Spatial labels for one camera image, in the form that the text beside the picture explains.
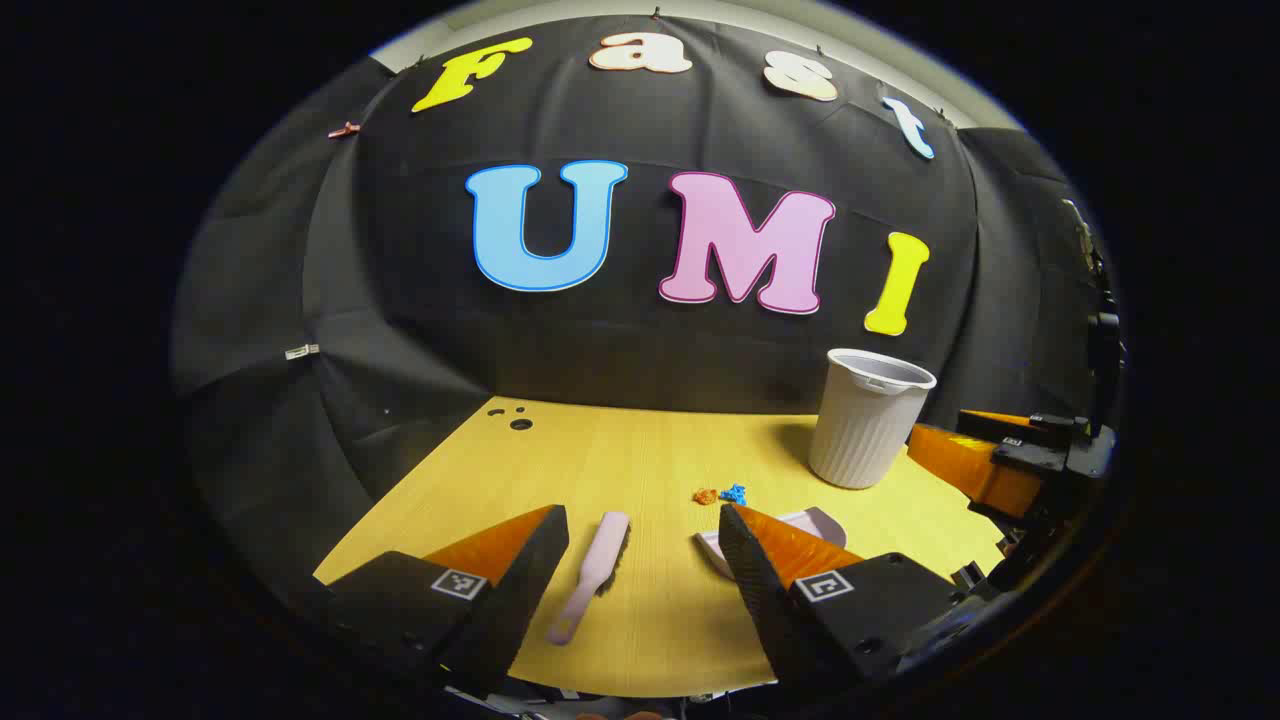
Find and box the black backdrop cloth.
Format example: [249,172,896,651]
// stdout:
[170,15,1111,601]

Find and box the white ribbed garbage bin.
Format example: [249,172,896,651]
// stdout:
[808,348,938,490]

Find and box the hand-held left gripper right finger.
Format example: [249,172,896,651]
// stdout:
[718,503,968,693]

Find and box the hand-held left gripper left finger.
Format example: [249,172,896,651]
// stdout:
[315,505,571,701]

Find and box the small pink broom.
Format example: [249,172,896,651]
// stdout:
[545,511,632,646]

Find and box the pink dustpan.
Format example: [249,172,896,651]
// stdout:
[695,506,849,581]

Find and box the wooden desktop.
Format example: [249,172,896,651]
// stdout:
[313,395,1011,699]

